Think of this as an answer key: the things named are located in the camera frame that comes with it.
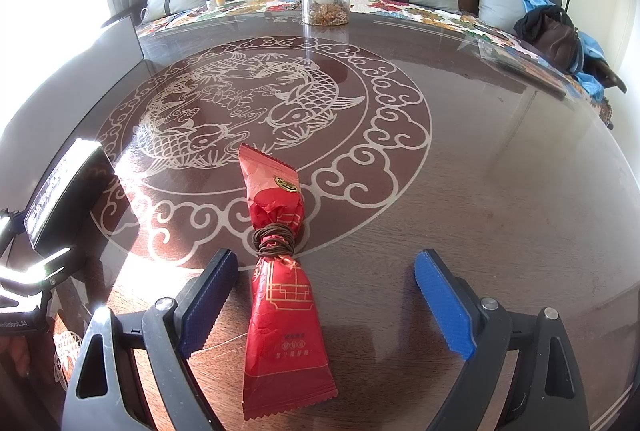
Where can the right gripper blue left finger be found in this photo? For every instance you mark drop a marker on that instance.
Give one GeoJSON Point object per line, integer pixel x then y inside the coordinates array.
{"type": "Point", "coordinates": [201, 300]}

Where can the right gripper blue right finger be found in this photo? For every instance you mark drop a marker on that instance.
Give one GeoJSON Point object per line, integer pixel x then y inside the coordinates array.
{"type": "Point", "coordinates": [449, 301]}

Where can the floral sofa cover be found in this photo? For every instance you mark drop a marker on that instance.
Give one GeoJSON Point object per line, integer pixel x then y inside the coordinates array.
{"type": "Point", "coordinates": [465, 24]}

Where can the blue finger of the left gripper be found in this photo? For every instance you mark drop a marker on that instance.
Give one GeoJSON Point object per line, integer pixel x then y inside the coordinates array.
{"type": "Point", "coordinates": [65, 200]}

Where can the blue cloth on sofa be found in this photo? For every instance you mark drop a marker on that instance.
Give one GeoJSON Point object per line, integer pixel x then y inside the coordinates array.
{"type": "Point", "coordinates": [591, 52]}

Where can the black bag on sofa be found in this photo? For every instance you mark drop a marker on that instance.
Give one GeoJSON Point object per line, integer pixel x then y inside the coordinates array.
{"type": "Point", "coordinates": [549, 29]}

